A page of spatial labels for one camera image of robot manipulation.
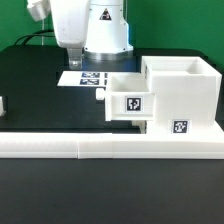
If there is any white drawer cabinet box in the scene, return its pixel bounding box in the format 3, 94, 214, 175
141, 56, 222, 134

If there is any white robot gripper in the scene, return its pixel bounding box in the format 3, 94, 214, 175
50, 0, 90, 70

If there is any white drawer tray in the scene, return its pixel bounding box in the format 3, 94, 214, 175
132, 120, 147, 134
96, 72, 155, 121

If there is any white L-shaped fence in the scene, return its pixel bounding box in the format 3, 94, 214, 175
0, 132, 224, 159

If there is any white block at left edge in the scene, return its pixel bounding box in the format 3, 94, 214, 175
0, 96, 5, 117

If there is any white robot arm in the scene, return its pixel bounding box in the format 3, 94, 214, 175
50, 0, 133, 70

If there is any black cable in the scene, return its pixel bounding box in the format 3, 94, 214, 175
13, 29, 56, 46

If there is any fiducial marker sheet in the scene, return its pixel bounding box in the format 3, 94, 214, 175
58, 71, 108, 87

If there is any white front drawer tray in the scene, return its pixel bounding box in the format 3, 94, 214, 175
132, 120, 147, 134

